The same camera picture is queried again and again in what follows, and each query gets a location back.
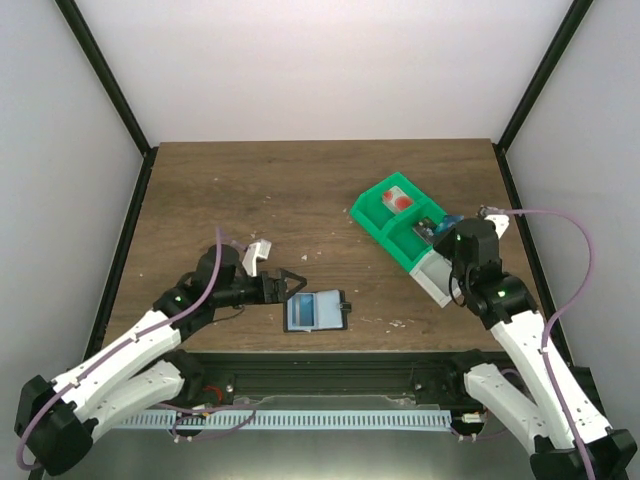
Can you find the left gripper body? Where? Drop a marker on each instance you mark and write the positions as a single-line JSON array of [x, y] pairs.
[[273, 288]]

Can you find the black card holder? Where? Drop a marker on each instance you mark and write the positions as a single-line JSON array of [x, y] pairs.
[[331, 312]]

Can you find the blue credit card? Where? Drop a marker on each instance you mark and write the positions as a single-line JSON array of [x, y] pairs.
[[301, 312], [446, 223]]

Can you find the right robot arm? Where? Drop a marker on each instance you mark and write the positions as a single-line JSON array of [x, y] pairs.
[[562, 431]]

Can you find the red dotted card stack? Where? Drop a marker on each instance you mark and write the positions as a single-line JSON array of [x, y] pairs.
[[396, 200]]

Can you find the dark card stack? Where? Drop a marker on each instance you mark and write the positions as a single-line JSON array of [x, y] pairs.
[[427, 230]]

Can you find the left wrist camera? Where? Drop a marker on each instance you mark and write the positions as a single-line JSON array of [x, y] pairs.
[[256, 252]]

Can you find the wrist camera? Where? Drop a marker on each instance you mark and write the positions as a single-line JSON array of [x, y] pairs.
[[256, 252], [497, 216]]

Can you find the black aluminium frame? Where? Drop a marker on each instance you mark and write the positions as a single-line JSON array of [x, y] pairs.
[[318, 372]]

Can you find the light blue cable duct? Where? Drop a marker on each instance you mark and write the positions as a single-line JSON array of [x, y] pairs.
[[308, 420]]

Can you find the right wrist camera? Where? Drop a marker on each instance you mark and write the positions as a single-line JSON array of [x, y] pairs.
[[497, 216]]

